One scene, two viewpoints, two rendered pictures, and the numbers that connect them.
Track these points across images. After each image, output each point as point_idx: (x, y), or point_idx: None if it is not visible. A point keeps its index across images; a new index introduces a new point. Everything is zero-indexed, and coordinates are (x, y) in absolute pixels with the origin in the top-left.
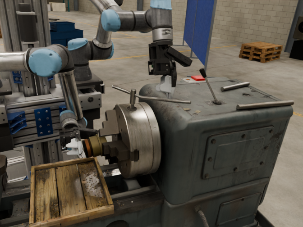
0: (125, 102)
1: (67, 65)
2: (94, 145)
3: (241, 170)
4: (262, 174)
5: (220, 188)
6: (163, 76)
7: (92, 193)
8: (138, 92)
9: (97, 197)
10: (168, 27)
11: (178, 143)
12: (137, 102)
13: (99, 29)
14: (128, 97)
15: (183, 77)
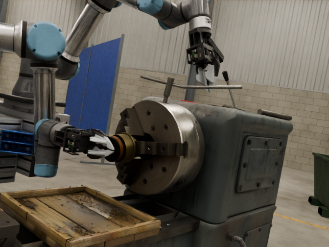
0: (2, 189)
1: (56, 59)
2: (128, 142)
3: (261, 187)
4: (271, 199)
5: (245, 210)
6: (200, 67)
7: (116, 216)
8: (18, 178)
9: (127, 219)
10: (209, 17)
11: (227, 136)
12: (22, 189)
13: (74, 36)
14: (5, 183)
15: (76, 163)
